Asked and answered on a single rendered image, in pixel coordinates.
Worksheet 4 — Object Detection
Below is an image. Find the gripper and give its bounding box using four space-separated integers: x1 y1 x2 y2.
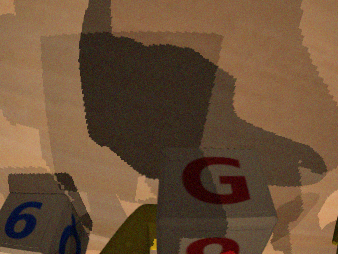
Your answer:
99 204 338 254

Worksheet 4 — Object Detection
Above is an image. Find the grey block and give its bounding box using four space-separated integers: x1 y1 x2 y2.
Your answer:
156 147 278 254
0 193 89 254

